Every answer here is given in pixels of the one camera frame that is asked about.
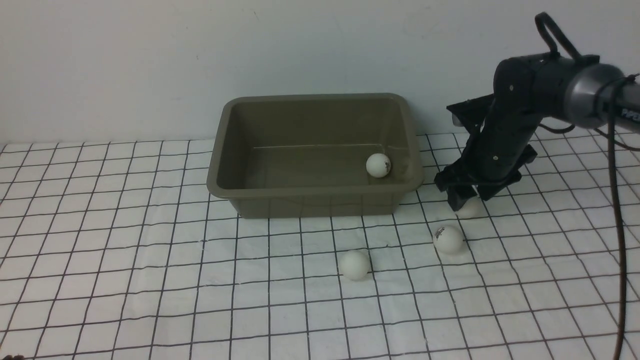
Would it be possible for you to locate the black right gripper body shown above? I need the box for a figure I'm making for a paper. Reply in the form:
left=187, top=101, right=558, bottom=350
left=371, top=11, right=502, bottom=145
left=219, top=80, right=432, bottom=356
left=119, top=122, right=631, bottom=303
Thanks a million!
left=434, top=114, right=538, bottom=201

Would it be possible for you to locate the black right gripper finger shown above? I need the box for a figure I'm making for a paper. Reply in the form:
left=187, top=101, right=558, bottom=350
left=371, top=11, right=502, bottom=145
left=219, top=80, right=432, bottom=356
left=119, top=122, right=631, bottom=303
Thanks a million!
left=446, top=186, right=476, bottom=212

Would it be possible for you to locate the white ball with black logo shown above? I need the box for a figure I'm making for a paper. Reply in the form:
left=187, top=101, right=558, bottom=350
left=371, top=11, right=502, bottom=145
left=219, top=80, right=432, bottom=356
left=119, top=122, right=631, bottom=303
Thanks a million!
left=432, top=225, right=464, bottom=255

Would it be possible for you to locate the white ball with red print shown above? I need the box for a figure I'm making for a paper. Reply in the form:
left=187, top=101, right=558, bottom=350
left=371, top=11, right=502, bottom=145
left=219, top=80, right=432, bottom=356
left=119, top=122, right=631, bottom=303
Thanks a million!
left=365, top=153, right=393, bottom=179

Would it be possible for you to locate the plain white ball front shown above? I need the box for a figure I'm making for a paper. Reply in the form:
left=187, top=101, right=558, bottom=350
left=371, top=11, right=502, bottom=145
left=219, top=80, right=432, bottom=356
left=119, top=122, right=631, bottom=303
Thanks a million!
left=338, top=249, right=371, bottom=281

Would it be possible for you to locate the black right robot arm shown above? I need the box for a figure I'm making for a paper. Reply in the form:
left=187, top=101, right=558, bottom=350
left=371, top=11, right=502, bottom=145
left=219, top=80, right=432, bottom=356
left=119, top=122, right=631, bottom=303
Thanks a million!
left=434, top=53, right=639, bottom=212

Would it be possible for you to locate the olive green plastic bin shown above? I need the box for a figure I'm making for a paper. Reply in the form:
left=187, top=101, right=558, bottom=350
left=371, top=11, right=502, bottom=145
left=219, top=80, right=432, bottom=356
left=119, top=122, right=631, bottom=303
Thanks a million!
left=206, top=93, right=425, bottom=219

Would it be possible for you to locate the white black grid tablecloth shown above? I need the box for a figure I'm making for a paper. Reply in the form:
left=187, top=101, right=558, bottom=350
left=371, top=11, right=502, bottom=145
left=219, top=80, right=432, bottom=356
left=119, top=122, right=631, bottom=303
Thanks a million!
left=0, top=131, right=620, bottom=360

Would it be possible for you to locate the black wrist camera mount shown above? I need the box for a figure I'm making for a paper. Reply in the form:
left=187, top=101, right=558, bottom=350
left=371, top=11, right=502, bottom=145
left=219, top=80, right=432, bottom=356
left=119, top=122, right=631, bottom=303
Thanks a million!
left=446, top=93, right=495, bottom=135

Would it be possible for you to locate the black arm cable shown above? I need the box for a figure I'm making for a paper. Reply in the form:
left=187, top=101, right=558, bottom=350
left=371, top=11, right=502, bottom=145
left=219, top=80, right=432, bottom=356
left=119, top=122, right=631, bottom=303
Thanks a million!
left=534, top=12, right=640, bottom=360

